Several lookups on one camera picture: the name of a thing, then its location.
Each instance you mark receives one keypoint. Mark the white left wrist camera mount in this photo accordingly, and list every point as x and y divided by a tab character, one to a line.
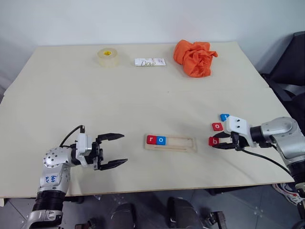
83	145

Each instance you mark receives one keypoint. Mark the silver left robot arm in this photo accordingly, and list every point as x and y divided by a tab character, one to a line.
53	164

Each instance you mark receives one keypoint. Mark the white patterned sneaker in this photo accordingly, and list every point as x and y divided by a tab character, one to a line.
287	192

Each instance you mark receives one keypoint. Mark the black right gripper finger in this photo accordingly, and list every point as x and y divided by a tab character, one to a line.
222	135
225	146

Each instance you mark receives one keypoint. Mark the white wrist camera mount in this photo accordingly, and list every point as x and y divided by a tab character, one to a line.
238	126
83	145

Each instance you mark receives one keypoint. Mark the black caster wheel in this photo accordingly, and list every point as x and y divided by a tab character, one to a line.
215	218

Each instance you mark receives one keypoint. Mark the blue letter o block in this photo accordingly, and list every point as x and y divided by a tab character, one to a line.
161	140

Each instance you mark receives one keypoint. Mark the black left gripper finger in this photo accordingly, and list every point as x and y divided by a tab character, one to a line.
114	163
112	136

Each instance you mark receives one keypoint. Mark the red letter o block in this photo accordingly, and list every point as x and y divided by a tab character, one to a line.
217	126

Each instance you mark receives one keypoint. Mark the white Dove packet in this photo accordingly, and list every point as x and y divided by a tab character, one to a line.
149	62

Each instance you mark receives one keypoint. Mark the red letter b block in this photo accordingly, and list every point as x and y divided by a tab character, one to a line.
212	141

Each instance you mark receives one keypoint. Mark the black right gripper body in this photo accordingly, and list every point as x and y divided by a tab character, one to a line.
240	142

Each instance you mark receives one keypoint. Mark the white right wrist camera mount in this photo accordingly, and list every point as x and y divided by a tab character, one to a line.
238	126

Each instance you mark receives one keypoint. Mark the clear tape roll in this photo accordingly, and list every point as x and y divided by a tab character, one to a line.
107	58

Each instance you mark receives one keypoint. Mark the black chair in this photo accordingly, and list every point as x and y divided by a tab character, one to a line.
288	69

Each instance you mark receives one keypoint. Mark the wooden letter tray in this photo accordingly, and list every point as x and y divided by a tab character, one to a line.
181	145

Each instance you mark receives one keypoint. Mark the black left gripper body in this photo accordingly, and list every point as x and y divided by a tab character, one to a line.
97	152

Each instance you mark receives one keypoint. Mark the blue letter t block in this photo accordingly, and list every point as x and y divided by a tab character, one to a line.
224	117

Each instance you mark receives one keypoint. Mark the dark rounded shape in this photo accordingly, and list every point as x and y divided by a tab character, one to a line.
182	213
124	215

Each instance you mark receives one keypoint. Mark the crumpled orange cloth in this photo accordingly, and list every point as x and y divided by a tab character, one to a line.
194	59

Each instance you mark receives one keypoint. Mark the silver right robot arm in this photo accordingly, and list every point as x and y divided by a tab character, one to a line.
283	136

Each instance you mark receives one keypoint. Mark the red letter r block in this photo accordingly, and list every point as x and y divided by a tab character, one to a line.
151	139

